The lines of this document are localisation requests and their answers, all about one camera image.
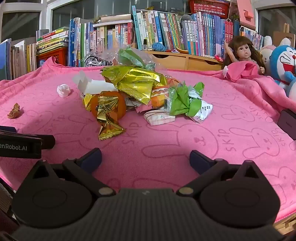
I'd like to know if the green wrapper in bag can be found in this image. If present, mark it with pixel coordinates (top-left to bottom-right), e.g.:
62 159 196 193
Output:
117 48 147 68

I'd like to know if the large gold foil wrapper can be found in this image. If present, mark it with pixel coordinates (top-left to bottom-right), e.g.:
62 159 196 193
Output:
100 65 167 105

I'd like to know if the clear plastic bag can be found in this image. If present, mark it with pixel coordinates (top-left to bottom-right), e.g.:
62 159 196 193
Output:
92 42 160 70

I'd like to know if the pink doll cloth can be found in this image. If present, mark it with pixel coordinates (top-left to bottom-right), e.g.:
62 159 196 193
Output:
222 61 261 83

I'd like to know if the stack of flat books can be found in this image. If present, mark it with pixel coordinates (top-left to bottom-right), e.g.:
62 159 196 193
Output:
35 26 70 55

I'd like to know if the white cardboard carton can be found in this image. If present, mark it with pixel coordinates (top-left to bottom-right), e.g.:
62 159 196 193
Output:
72 70 119 98

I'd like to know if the row of beige upright books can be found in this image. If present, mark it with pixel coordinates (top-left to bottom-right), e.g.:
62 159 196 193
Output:
11 39 38 78

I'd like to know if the small gold foil wrapper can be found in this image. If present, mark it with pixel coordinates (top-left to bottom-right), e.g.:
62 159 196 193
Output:
82 93 93 112

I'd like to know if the macaron print snack packet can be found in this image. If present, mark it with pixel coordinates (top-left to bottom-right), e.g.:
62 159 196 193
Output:
150 87 173 110

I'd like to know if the grey flat book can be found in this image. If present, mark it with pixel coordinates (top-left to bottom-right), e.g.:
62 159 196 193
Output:
92 13 135 28

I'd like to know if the brown-haired doll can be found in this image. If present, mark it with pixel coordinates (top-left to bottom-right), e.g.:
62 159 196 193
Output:
221 35 267 77

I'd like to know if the row of colourful upright books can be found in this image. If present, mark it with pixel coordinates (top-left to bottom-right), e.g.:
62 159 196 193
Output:
69 5 264 67

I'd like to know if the white packet with black print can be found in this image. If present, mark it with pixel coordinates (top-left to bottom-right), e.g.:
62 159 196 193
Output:
190 100 213 124

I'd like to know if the crinkled gold foil wrapper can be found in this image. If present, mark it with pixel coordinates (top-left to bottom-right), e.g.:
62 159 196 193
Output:
95 96 126 141

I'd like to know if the pink rabbit print blanket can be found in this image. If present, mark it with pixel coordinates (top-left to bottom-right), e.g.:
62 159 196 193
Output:
0 56 296 223

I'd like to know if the black rectangular device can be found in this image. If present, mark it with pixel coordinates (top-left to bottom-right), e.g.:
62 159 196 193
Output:
277 110 296 141

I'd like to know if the flat white snack packet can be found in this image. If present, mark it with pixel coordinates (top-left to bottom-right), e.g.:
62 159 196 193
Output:
143 110 176 126

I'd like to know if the white rabbit plush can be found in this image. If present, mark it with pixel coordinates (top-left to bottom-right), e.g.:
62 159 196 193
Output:
258 35 278 68

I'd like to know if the blue yarn ball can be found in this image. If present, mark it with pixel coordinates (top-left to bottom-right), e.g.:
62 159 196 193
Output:
151 42 167 52

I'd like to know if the large dark blue book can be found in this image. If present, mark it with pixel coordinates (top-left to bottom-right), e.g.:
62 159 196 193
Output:
0 38 12 81

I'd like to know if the large green wrapper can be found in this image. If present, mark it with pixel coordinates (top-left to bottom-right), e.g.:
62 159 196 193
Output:
165 81 205 117

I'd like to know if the red mesh basket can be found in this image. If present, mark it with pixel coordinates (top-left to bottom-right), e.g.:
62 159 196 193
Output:
188 0 230 19

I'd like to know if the wooden frame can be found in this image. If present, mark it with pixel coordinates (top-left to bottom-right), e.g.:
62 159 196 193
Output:
275 214 296 236

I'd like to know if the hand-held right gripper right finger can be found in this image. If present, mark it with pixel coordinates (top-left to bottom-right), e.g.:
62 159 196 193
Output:
176 150 271 197

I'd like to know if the crumpled brown wrapper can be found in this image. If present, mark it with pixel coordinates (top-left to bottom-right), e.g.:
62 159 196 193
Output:
6 103 23 119

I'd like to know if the pink house-shaped box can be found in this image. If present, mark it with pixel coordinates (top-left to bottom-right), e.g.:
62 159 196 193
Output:
228 0 256 27

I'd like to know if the crumpled white tissue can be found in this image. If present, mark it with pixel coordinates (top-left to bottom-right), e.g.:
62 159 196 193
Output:
57 83 71 99

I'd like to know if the orange foil wrapper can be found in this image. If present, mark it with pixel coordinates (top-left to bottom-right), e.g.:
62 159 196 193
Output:
90 91 127 120

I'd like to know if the brown cardboard box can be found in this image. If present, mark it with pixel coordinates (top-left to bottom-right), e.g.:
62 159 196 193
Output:
272 31 296 48

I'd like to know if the blue cat plush toy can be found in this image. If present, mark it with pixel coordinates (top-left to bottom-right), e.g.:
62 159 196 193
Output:
269 38 296 98

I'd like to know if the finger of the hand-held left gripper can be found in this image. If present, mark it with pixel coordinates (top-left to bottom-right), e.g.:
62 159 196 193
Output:
41 135 56 150

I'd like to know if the red plastic crate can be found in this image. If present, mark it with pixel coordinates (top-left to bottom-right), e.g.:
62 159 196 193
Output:
36 46 69 68

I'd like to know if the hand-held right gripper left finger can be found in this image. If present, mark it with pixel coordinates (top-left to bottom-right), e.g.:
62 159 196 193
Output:
23 148 116 197

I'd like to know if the wooden desk organiser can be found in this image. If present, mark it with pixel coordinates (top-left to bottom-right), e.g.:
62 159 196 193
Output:
145 50 224 71

